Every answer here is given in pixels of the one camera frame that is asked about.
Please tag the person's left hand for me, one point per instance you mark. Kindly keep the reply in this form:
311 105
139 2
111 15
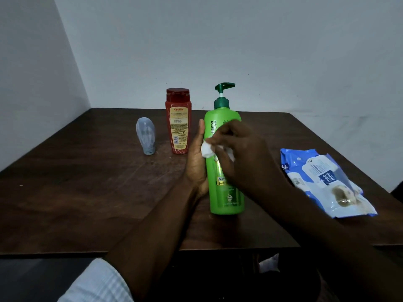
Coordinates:
195 166

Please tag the person's right hand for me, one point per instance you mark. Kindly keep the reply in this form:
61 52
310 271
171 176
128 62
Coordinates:
245 160

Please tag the person's right fingers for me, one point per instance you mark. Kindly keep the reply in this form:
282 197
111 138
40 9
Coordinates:
224 138

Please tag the person's left thumb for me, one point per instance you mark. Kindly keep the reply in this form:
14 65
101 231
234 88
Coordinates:
200 135

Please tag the white wet wipe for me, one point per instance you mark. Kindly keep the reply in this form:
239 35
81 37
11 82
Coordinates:
208 150

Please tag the green pump shampoo bottle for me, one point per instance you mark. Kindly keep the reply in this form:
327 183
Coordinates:
224 160

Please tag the person's left forearm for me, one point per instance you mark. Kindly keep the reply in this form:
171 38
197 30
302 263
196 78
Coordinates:
151 239

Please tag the person's right forearm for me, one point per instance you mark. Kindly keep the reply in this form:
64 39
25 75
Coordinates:
330 245

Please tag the red shampoo bottle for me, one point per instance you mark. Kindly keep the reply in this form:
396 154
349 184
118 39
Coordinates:
178 121

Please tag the grey translucent tube bottle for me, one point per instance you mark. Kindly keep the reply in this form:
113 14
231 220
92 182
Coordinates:
146 135

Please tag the blue wet wipes packet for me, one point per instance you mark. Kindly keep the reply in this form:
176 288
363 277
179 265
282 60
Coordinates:
326 182

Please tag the crumpled white tissue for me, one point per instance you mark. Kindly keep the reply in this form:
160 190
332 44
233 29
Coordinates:
269 264

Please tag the white shirt sleeve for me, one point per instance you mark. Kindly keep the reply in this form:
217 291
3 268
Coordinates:
99 284

